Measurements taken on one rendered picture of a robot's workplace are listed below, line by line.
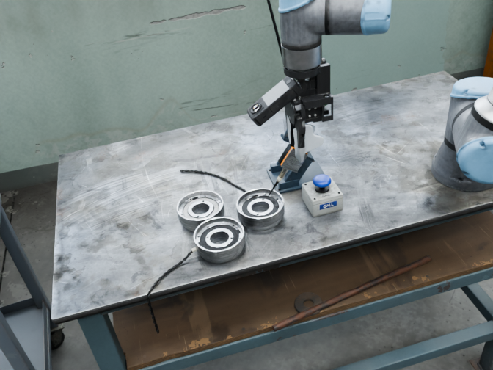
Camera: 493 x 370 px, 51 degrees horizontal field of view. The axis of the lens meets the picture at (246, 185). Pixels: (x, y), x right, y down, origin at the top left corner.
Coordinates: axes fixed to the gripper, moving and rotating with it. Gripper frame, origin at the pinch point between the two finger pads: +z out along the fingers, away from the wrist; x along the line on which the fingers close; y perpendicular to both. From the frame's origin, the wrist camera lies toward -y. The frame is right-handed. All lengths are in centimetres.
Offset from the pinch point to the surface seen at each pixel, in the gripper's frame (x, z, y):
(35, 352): 24, 72, -81
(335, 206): -6.3, 11.6, 6.8
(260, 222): -7.7, 10.0, -10.6
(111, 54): 156, 30, -45
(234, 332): -12.2, 38.1, -20.2
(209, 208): 1.6, 11.1, -20.1
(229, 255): -14.6, 10.9, -18.7
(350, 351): 11, 93, 19
